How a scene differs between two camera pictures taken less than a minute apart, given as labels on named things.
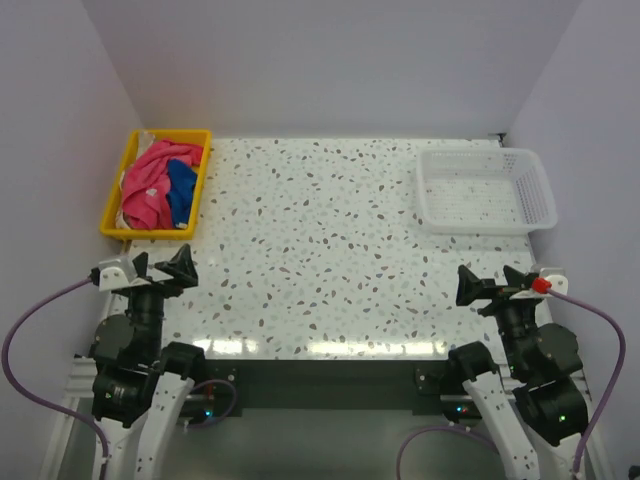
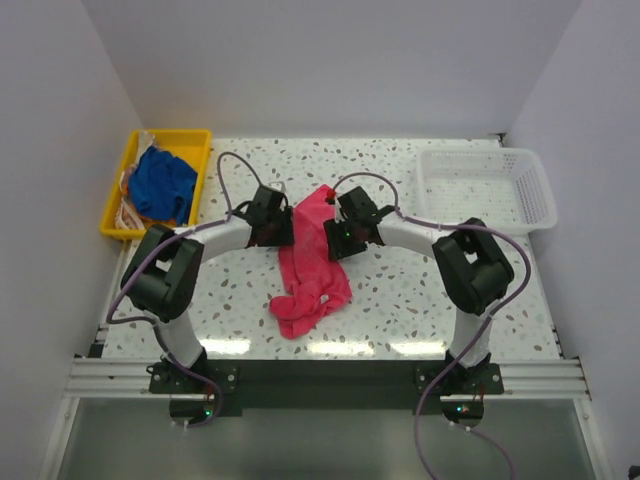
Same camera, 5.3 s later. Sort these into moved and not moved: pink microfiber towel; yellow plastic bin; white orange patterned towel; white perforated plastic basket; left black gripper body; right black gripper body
Moved: pink microfiber towel; right black gripper body; left black gripper body
Not moved: white orange patterned towel; yellow plastic bin; white perforated plastic basket
